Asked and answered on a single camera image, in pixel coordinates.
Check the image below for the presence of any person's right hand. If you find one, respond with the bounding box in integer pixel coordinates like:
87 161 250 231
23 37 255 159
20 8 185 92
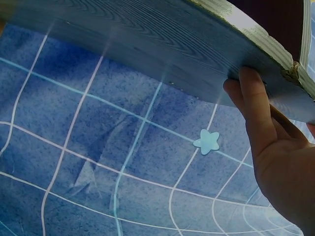
222 65 315 236

